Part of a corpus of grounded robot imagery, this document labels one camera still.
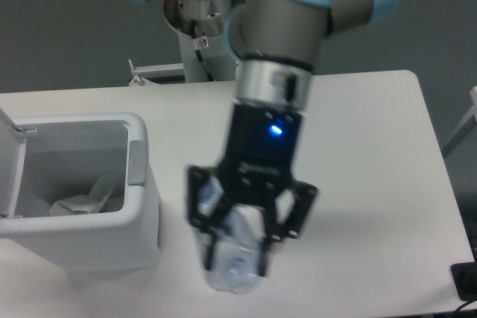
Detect white metal mounting frame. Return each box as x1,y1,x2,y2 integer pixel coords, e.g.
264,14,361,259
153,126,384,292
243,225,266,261
127,57,241,86

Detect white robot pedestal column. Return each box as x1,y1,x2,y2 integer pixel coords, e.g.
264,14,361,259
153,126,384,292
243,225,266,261
163,0,245,82

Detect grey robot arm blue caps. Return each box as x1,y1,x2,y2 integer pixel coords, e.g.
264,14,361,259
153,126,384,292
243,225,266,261
134,0,399,276

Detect black device at table edge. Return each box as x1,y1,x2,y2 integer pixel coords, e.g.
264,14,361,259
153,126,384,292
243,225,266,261
450,261,476,301

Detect crushed clear plastic water bottle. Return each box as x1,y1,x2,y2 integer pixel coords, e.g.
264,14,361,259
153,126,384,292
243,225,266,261
193,177,262,294

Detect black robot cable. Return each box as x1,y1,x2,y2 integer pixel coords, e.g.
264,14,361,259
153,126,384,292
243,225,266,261
190,19,216,83

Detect white frame piece right edge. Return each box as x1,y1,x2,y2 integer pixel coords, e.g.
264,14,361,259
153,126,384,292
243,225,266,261
440,86,476,159

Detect white plastic trash can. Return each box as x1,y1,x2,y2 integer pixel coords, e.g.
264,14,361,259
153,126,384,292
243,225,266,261
1,112,160,273

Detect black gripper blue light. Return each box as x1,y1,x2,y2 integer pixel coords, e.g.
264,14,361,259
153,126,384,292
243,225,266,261
186,104,319,277

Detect white plastic wrapper bag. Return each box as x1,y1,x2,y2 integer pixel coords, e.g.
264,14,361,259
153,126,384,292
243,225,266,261
48,172,119,217

